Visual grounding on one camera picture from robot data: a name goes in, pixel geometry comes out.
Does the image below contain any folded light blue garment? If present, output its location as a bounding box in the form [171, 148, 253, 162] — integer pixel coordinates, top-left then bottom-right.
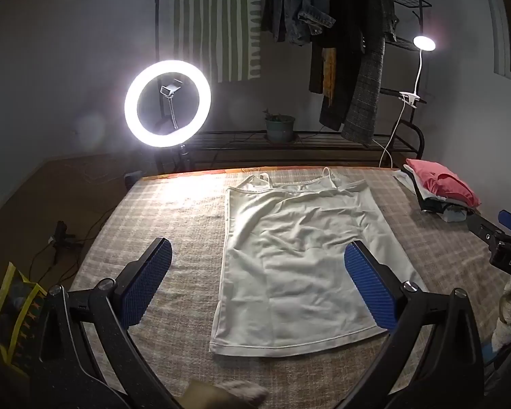
[440, 204, 480, 223]

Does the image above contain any grey plaid coat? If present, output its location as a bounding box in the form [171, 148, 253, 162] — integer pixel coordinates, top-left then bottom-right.
[319, 0, 399, 146]

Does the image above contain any black metal clothes rack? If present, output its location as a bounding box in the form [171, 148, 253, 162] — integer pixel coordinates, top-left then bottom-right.
[153, 0, 433, 171]

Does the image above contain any yellow patterned bag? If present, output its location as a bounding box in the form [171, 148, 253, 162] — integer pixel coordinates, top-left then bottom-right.
[0, 262, 47, 376]

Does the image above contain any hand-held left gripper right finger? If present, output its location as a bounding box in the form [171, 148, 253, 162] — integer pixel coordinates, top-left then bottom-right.
[344, 240, 486, 409]

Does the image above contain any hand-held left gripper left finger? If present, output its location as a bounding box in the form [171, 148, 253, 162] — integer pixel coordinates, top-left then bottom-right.
[28, 236, 173, 409]

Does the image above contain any white lamp cable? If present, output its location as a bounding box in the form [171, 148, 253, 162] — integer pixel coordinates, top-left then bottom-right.
[379, 102, 409, 169]

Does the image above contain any small black tripod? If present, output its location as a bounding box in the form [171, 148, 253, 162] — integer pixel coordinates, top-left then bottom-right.
[47, 221, 86, 267]

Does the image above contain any ring light tripod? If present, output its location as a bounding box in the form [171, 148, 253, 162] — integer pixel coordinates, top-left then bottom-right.
[153, 119, 194, 175]

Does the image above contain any orange scarf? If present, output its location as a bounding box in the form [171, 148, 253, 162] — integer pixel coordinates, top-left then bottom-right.
[322, 47, 338, 107]

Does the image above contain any potted plant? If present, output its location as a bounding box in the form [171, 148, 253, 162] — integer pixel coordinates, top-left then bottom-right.
[263, 108, 296, 144]

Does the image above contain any black coat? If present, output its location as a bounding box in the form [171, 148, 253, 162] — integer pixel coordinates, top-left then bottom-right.
[309, 0, 367, 94]

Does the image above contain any white camisole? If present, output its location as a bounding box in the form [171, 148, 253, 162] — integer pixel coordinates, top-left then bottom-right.
[208, 167, 429, 358]

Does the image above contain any phone holder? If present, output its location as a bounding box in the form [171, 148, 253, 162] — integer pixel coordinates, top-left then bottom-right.
[159, 79, 184, 131]

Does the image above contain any beige plaid blanket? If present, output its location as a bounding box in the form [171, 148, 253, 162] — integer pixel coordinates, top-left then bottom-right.
[68, 166, 511, 409]

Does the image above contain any green striped wall hanging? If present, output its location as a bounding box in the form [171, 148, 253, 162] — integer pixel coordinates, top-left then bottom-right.
[170, 0, 263, 84]

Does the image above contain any folded dark garment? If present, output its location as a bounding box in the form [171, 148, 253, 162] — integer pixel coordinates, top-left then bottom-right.
[417, 196, 456, 214]

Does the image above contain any denim jacket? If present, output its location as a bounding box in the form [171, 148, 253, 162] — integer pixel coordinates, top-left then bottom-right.
[262, 0, 336, 47]

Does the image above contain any white plush toy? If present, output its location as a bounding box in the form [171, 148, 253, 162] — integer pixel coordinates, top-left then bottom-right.
[492, 281, 511, 352]

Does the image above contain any folded white garment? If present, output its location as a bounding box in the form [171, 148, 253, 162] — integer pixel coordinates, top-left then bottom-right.
[394, 170, 448, 201]

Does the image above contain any white clip lamp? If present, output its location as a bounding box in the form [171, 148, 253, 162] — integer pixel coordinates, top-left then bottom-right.
[398, 35, 437, 109]

